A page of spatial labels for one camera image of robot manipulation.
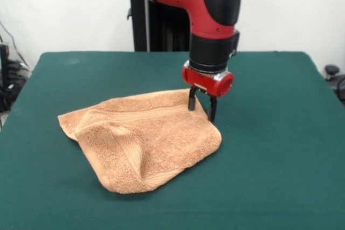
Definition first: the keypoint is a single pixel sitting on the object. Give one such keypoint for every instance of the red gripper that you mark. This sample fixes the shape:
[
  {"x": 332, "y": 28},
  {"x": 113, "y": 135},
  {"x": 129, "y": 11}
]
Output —
[{"x": 207, "y": 83}]

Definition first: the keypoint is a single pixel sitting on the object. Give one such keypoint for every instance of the orange terry towel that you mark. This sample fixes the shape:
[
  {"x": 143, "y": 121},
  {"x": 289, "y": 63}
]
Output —
[{"x": 161, "y": 138}]

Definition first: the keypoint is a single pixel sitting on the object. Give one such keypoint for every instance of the dark green table cloth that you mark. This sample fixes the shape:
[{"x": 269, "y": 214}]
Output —
[{"x": 269, "y": 160}]

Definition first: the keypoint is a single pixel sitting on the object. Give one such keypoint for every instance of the black equipment pile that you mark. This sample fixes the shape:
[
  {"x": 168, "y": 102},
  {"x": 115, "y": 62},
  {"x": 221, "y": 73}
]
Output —
[{"x": 12, "y": 90}]

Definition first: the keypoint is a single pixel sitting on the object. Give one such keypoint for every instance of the black upright device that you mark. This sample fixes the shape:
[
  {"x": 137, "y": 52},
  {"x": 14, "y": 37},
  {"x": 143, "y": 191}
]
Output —
[{"x": 5, "y": 63}]

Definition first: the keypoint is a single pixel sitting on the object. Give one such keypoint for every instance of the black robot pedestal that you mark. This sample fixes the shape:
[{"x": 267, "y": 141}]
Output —
[{"x": 161, "y": 30}]

